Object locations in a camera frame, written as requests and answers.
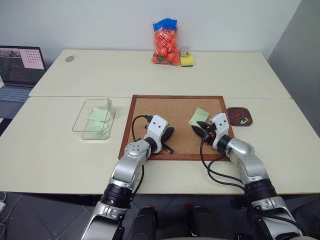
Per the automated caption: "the clear plastic box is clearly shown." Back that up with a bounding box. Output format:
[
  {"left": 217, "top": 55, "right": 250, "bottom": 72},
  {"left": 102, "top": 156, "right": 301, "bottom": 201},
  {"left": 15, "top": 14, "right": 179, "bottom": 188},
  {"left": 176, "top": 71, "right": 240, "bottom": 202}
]
[{"left": 71, "top": 97, "right": 117, "bottom": 141}]

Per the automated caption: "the green sticky note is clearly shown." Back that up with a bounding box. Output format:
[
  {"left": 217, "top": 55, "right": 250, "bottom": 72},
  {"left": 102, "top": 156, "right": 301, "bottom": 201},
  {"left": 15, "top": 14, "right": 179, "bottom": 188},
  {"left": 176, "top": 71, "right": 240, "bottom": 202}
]
[
  {"left": 84, "top": 121, "right": 106, "bottom": 133},
  {"left": 86, "top": 124, "right": 110, "bottom": 138},
  {"left": 88, "top": 107, "right": 112, "bottom": 123},
  {"left": 188, "top": 107, "right": 211, "bottom": 127}
]

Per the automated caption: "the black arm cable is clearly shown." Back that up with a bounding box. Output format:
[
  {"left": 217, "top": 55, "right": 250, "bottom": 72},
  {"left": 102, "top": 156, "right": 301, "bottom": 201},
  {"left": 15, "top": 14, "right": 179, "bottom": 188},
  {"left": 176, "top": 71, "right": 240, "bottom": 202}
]
[
  {"left": 199, "top": 133, "right": 252, "bottom": 194},
  {"left": 131, "top": 114, "right": 154, "bottom": 145}
]

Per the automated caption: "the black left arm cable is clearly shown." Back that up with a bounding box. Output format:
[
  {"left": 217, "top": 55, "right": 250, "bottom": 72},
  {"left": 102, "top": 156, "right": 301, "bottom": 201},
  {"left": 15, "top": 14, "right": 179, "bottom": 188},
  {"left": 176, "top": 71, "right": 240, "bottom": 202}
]
[{"left": 131, "top": 114, "right": 154, "bottom": 145}]

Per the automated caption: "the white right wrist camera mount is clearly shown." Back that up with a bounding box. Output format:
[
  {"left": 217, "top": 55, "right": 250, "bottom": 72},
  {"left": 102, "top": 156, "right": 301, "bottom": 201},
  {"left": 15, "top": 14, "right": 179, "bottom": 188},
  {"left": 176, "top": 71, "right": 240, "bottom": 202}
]
[{"left": 211, "top": 112, "right": 230, "bottom": 138}]

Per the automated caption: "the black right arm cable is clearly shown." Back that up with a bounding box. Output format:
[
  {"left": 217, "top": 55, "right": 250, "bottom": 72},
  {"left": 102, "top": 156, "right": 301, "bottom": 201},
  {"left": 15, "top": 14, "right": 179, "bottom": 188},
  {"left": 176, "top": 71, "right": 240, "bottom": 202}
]
[{"left": 199, "top": 133, "right": 252, "bottom": 194}]

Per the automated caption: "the open laptop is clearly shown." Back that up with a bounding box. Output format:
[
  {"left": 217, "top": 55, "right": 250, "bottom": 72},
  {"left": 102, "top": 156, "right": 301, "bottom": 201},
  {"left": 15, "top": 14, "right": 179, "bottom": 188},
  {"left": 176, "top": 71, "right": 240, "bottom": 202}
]
[{"left": 0, "top": 45, "right": 49, "bottom": 120}]

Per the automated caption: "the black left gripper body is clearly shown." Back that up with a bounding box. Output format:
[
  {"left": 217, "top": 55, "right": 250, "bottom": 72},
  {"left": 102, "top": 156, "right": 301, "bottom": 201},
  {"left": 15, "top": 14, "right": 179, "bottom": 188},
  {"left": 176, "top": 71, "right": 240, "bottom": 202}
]
[{"left": 159, "top": 127, "right": 171, "bottom": 153}]

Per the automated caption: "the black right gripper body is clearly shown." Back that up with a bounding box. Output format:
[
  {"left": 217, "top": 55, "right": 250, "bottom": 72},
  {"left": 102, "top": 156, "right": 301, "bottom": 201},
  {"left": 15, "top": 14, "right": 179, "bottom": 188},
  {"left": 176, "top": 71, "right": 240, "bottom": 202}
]
[{"left": 204, "top": 122, "right": 218, "bottom": 148}]

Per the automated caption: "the yellow and green sponge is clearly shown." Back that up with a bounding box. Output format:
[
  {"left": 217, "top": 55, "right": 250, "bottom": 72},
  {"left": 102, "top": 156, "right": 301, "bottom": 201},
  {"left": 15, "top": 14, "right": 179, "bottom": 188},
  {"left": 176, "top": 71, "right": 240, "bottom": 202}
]
[{"left": 179, "top": 51, "right": 196, "bottom": 68}]

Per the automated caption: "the wood-framed cork board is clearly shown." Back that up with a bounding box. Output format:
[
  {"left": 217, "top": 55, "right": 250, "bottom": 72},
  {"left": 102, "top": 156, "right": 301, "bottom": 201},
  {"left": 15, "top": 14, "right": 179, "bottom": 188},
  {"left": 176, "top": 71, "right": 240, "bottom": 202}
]
[{"left": 117, "top": 94, "right": 236, "bottom": 162}]

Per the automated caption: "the brown wooden tray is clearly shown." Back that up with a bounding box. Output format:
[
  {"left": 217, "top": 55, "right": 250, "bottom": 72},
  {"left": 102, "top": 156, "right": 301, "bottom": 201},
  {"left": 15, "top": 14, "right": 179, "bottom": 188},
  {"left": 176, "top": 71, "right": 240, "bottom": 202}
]
[{"left": 226, "top": 106, "right": 254, "bottom": 127}]

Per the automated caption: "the bag of orange toy fruit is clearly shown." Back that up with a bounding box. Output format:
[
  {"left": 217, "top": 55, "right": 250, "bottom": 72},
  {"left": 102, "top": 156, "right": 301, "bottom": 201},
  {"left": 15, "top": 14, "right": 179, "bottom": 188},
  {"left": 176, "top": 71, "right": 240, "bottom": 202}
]
[{"left": 150, "top": 15, "right": 182, "bottom": 67}]

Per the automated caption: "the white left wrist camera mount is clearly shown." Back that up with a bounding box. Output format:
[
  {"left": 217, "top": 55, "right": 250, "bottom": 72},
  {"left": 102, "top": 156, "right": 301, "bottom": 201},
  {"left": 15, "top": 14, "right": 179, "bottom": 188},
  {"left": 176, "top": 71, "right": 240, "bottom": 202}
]
[{"left": 145, "top": 114, "right": 169, "bottom": 141}]

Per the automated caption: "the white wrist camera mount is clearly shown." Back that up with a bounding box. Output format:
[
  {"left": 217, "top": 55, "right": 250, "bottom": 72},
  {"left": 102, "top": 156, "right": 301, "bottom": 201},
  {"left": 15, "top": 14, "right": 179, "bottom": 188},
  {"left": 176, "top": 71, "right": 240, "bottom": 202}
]
[
  {"left": 211, "top": 112, "right": 230, "bottom": 138},
  {"left": 145, "top": 114, "right": 169, "bottom": 141}
]

